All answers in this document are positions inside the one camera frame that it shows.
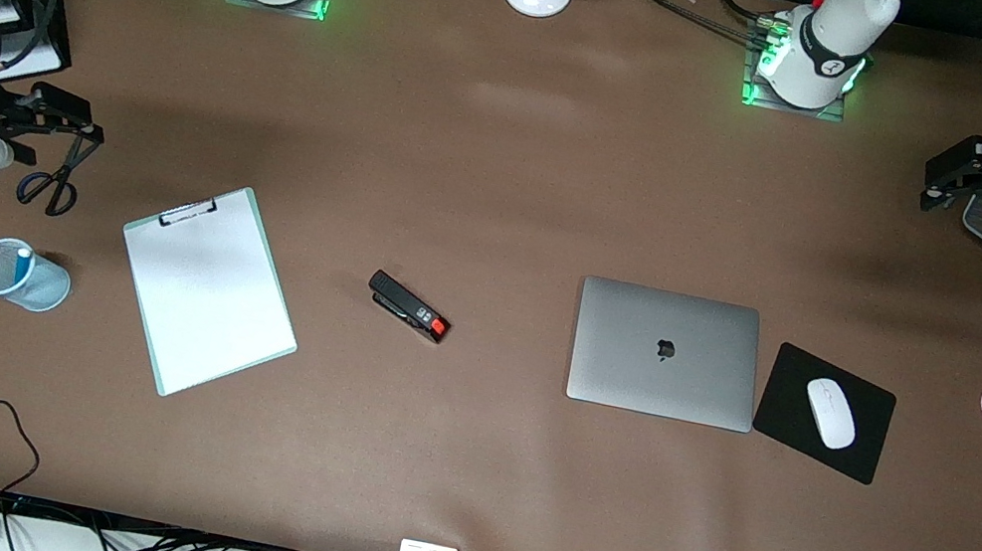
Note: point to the blue marker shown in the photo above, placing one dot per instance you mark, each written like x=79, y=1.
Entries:
x=23, y=259

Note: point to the silver laptop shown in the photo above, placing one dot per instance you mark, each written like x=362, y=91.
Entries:
x=616, y=368

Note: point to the black scissors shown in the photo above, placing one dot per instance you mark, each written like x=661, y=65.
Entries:
x=62, y=180

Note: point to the white paper sheet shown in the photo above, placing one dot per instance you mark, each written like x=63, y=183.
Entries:
x=43, y=63

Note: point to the blue mesh pen cup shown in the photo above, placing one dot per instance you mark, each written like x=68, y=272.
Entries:
x=43, y=293

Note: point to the white clipboard mint edge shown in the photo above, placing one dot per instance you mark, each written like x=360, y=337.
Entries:
x=219, y=329

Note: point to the white computer mouse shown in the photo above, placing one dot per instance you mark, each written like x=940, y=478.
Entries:
x=830, y=413

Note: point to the black mouse pad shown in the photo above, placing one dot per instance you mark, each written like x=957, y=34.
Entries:
x=779, y=417

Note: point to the black stapler red tip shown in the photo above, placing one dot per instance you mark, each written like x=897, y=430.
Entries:
x=405, y=303

